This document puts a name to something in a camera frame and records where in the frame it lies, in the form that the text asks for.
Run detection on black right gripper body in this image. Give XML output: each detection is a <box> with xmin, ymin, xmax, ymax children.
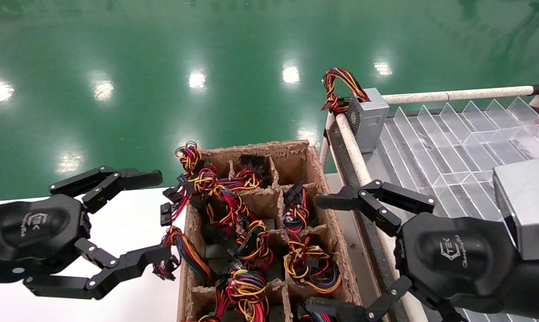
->
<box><xmin>395</xmin><ymin>213</ymin><xmax>539</xmax><ymax>320</ymax></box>

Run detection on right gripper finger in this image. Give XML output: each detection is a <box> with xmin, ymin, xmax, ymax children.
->
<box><xmin>314</xmin><ymin>179</ymin><xmax>436</xmax><ymax>237</ymax></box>
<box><xmin>305</xmin><ymin>275</ymin><xmax>463</xmax><ymax>322</ymax></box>

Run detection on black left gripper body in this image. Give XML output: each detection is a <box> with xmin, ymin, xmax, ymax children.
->
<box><xmin>0</xmin><ymin>194</ymin><xmax>91</xmax><ymax>287</ymax></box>

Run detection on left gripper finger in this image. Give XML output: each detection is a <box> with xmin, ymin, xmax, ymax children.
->
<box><xmin>49</xmin><ymin>166</ymin><xmax>164</xmax><ymax>215</ymax></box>
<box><xmin>23</xmin><ymin>237</ymin><xmax>172</xmax><ymax>301</ymax></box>

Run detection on grey power supply with wires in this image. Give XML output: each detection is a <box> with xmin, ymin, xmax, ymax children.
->
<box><xmin>321</xmin><ymin>67</ymin><xmax>390</xmax><ymax>154</ymax></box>

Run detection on brown cardboard divider box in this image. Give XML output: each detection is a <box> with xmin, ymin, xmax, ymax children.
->
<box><xmin>177</xmin><ymin>140</ymin><xmax>368</xmax><ymax>322</ymax></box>

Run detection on red yellow bundle black connectors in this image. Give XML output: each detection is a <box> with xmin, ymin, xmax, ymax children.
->
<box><xmin>228</xmin><ymin>154</ymin><xmax>266</xmax><ymax>191</ymax></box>

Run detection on multicolour wire bundle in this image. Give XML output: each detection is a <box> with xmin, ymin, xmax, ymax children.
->
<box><xmin>235</xmin><ymin>219</ymin><xmax>274</xmax><ymax>270</ymax></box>
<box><xmin>285</xmin><ymin>183</ymin><xmax>316</xmax><ymax>234</ymax></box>
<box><xmin>296</xmin><ymin>309</ymin><xmax>333</xmax><ymax>322</ymax></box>
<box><xmin>197</xmin><ymin>267</ymin><xmax>271</xmax><ymax>322</ymax></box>

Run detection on rainbow ribbon wire bundle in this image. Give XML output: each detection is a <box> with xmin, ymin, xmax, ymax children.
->
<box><xmin>152</xmin><ymin>225</ymin><xmax>213</xmax><ymax>283</ymax></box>

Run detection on red yellow looped wire bundle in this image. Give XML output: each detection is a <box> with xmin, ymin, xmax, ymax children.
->
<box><xmin>175</xmin><ymin>142</ymin><xmax>204</xmax><ymax>176</ymax></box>

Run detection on long red blue wire bundle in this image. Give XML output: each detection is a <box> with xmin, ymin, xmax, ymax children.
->
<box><xmin>160</xmin><ymin>168</ymin><xmax>254</xmax><ymax>229</ymax></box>

